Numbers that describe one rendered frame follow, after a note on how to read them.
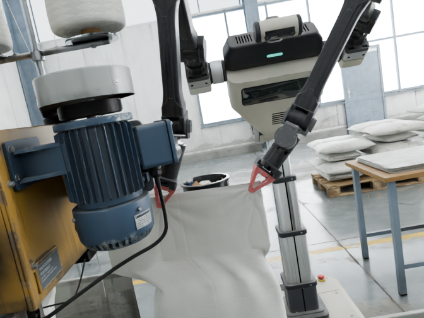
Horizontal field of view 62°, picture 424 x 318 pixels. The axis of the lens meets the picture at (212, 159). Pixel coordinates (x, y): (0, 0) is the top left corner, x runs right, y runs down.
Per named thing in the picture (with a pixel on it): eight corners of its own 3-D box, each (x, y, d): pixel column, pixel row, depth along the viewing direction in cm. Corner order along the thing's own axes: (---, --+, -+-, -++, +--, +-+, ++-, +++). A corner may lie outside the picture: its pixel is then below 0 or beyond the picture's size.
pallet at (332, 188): (397, 169, 498) (395, 158, 496) (431, 181, 417) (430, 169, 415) (312, 183, 505) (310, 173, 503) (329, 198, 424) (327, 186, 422)
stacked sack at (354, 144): (365, 144, 451) (364, 134, 449) (376, 148, 409) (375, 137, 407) (312, 152, 461) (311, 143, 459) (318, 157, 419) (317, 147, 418)
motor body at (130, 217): (161, 221, 79) (139, 111, 76) (150, 248, 64) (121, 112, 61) (95, 232, 80) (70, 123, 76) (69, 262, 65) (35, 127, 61)
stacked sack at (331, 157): (342, 152, 490) (342, 142, 489) (363, 159, 425) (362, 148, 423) (312, 157, 491) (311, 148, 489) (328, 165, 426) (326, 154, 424)
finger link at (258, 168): (241, 187, 99) (260, 159, 99) (238, 182, 107) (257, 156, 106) (260, 200, 100) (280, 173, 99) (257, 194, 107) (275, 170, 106)
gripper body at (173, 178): (153, 183, 99) (159, 158, 98) (158, 175, 109) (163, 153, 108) (175, 188, 100) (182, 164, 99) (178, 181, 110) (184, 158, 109)
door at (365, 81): (387, 128, 900) (378, 43, 870) (388, 128, 890) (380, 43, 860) (347, 135, 902) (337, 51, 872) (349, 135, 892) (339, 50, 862)
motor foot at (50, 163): (89, 170, 72) (79, 128, 71) (65, 182, 61) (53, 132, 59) (45, 178, 73) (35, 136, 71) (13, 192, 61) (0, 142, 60)
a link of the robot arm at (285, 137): (317, 120, 101) (289, 108, 103) (318, 112, 90) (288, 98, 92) (297, 158, 101) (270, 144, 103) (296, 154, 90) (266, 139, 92)
